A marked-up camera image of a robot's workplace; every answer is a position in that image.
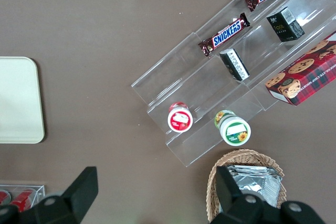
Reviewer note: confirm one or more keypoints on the small black box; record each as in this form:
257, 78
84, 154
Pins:
235, 64
284, 26

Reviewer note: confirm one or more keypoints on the red plaid cookie box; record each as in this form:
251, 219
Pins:
304, 77

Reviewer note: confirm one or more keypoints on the red cola bottle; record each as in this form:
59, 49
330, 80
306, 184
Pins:
22, 197
4, 197

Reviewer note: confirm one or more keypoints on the beige plastic tray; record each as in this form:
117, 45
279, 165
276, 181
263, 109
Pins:
18, 100

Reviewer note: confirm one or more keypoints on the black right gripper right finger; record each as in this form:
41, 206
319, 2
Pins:
231, 203

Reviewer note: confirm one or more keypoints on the silver foil packets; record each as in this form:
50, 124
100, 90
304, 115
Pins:
260, 184

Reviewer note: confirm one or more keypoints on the clear acrylic stepped shelf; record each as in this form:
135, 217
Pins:
183, 77

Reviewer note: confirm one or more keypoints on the light wicker basket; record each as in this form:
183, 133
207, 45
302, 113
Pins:
215, 182

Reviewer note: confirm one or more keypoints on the green lid yoghurt cup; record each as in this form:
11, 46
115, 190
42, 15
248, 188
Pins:
235, 130

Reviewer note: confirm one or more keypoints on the red lid yoghurt cup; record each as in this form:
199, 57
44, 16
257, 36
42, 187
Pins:
180, 120

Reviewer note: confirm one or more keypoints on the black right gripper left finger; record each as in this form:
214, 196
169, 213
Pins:
78, 190

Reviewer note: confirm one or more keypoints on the clear acrylic bottle rack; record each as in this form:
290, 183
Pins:
39, 191

